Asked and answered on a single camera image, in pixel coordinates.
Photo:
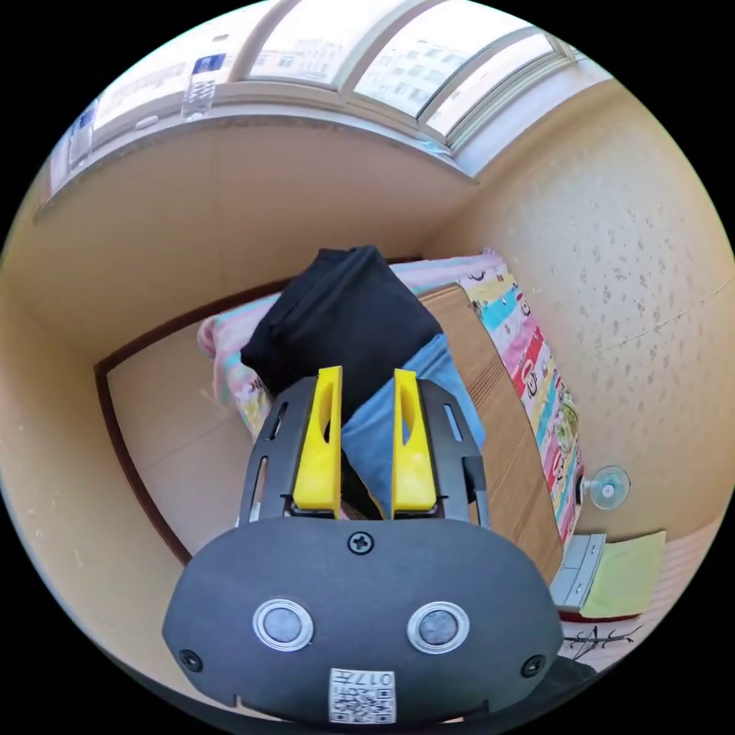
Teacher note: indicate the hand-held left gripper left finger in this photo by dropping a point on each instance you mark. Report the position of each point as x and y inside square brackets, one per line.
[319, 459]

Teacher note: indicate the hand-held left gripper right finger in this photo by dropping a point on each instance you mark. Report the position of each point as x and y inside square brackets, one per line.
[410, 471]

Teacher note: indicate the black long pants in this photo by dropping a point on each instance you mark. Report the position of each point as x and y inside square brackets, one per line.
[344, 321]

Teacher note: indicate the blue jeans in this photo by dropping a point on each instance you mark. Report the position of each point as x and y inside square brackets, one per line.
[370, 442]

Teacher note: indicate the brown cardboard board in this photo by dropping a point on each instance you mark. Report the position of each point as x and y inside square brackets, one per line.
[508, 448]

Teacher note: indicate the bed with printed sheet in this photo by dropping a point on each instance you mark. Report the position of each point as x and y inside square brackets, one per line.
[534, 356]

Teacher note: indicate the grey white box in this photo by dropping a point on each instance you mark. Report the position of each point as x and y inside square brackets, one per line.
[577, 568]

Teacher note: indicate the small white fan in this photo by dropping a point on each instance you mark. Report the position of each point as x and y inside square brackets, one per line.
[608, 488]

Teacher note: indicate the yellow green sheet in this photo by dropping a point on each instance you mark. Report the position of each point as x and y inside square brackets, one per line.
[623, 574]

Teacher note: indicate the clear water bottle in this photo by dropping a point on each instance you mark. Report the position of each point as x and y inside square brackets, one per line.
[82, 135]
[201, 86]

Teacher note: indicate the window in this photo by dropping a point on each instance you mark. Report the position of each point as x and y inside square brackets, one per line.
[310, 46]

